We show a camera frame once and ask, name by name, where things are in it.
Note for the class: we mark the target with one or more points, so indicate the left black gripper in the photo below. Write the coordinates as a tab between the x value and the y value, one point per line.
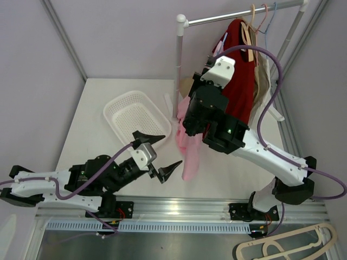
165	172

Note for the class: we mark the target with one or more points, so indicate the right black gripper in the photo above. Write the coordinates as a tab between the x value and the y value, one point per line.
197	83

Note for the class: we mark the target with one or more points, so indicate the red t shirt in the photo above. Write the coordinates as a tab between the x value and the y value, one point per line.
240	89

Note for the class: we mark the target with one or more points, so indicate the pink t shirt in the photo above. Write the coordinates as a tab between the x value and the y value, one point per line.
189	146

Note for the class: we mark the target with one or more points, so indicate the beige t shirt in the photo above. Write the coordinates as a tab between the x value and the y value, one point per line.
262	81

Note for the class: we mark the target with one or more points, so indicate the beige plastic hanger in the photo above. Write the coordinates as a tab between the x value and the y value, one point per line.
246	38

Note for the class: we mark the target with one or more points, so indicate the pink wire hanger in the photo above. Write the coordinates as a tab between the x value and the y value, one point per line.
264	18

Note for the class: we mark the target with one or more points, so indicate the light blue wire hanger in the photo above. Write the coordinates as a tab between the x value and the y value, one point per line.
223	42

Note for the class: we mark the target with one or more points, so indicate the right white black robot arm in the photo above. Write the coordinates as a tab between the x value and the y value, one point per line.
227	134

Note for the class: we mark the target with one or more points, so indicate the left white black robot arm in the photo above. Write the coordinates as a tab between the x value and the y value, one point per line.
90	186

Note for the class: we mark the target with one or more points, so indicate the cream hanger on floor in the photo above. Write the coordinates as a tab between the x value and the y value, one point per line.
311	242

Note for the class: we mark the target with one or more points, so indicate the white perforated plastic basket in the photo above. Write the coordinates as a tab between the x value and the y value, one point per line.
135	111

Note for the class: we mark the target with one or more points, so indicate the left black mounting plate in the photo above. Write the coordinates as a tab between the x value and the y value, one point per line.
116	210

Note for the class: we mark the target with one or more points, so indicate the black mounting plate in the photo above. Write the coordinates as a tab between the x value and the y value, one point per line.
245	213
116	210

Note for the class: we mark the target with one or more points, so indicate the silver clothes rack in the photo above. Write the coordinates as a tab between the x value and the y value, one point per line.
182	23

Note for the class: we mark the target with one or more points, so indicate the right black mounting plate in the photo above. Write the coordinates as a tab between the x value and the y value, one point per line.
245	213

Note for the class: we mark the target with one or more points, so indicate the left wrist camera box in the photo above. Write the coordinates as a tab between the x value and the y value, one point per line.
143	156

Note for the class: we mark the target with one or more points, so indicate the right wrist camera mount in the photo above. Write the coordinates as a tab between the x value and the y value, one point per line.
221	73

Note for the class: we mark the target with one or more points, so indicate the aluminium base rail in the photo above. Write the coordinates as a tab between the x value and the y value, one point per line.
213	210

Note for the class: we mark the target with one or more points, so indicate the white slotted cable duct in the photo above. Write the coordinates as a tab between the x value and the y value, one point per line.
160	227

